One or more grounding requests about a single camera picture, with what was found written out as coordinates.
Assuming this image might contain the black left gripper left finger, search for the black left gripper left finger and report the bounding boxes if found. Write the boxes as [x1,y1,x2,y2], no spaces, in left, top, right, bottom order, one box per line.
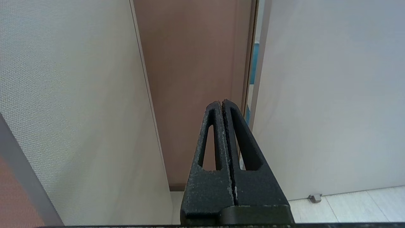
[180,101,236,225]

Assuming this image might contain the white room door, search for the white room door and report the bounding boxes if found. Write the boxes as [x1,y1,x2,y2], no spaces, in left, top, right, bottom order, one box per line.
[248,0,405,200]

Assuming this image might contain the teal object beyond door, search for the teal object beyond door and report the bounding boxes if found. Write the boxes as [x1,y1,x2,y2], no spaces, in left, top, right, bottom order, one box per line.
[245,43,260,124]

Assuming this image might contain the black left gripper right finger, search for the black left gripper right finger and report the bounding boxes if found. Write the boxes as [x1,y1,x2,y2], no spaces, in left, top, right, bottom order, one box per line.
[222,99,290,206]

